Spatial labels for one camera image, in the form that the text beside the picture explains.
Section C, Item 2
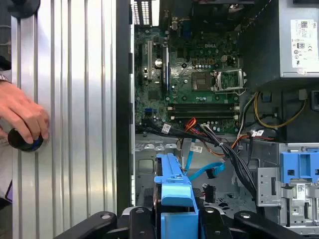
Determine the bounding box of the grey power supply unit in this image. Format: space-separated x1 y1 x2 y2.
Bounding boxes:
238 0 319 93

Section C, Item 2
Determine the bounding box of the metal socket cover frame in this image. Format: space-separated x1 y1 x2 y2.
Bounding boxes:
213 69 247 95

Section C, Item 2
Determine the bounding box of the hard disk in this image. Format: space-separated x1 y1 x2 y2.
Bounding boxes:
154 153 200 239

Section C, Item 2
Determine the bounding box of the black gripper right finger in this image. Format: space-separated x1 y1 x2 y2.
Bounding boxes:
200 206 309 239

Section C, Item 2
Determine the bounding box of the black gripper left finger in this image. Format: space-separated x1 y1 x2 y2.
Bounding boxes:
53 206 158 239

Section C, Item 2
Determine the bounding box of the disk power wire black plug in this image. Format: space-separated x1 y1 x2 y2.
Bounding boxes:
201 183 217 204

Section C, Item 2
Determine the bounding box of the orange and red wire bundle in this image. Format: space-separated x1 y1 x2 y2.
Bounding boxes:
184 117 199 133

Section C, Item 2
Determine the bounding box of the black wire bundle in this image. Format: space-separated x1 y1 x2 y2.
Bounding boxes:
141 119 259 207

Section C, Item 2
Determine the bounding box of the perforated metal disk bay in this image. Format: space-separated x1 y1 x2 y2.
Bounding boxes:
134 139 257 207

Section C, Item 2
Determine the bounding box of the blue plastic drive latch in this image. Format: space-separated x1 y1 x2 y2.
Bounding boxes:
279 150 319 184

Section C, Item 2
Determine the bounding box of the round black tool blue ring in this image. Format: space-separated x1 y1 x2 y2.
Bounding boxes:
7 127 45 152

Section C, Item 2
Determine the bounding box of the yellow wire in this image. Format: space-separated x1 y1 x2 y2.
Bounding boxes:
253 91 307 129

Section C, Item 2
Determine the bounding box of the green Dell motherboard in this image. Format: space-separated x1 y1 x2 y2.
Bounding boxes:
134 17 247 136

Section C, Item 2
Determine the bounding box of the person's bare hand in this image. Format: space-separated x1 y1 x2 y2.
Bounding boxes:
0 83 50 144

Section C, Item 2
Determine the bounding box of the black RAM slot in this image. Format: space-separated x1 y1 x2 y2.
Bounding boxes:
168 112 240 116
168 103 240 108
168 107 240 112
168 115 240 120

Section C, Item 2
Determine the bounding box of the silver metal drive cage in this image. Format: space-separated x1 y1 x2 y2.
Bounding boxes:
256 143 319 236

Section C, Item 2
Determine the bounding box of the CPU socket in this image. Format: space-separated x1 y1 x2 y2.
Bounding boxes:
191 71 213 92

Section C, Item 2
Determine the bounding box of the grey expansion slot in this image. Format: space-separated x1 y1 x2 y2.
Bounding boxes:
147 39 153 81

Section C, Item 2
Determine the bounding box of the blue disk wire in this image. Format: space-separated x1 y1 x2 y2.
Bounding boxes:
183 139 227 181

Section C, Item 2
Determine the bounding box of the black open PC case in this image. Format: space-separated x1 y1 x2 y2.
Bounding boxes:
116 0 319 239

